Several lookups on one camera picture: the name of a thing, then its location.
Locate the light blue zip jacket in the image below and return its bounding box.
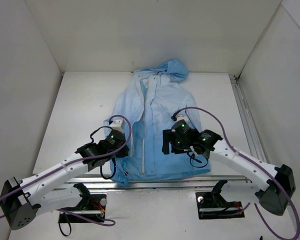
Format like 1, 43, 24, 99
110, 59, 211, 186

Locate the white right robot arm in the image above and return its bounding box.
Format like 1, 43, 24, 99
162, 120, 296, 216

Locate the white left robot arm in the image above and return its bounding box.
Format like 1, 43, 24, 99
0, 129, 131, 230

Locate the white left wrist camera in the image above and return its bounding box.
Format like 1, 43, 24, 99
109, 119, 125, 133

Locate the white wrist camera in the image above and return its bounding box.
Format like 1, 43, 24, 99
109, 119, 125, 133
171, 112, 190, 124

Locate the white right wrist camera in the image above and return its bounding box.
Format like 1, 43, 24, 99
171, 112, 190, 124

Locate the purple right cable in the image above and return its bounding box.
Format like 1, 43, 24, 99
176, 106, 300, 240

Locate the aluminium front rail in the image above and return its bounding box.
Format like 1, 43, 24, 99
56, 175, 246, 192

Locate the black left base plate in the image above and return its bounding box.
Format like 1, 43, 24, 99
58, 193, 107, 224

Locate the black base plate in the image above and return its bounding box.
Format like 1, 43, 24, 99
195, 192, 245, 220
58, 193, 107, 224

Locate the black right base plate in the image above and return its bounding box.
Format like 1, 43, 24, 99
195, 192, 245, 220

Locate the aluminium side rail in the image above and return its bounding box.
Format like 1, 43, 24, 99
228, 74, 267, 162

